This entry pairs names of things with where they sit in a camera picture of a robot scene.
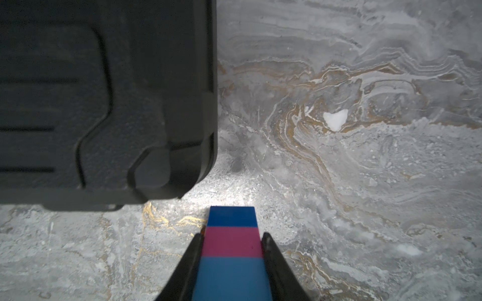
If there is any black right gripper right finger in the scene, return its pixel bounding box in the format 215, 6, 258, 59
261, 232, 310, 301

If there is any pink lego brick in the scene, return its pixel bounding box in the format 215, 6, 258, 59
202, 227, 262, 258

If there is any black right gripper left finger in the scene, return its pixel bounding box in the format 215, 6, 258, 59
155, 233, 204, 301

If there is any small blue lego brick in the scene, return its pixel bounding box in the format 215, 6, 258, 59
207, 206, 258, 228

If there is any black plastic tool case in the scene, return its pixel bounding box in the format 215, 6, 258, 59
1, 1, 218, 211

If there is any long blue lego brick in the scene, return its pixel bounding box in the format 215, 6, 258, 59
192, 257, 272, 301

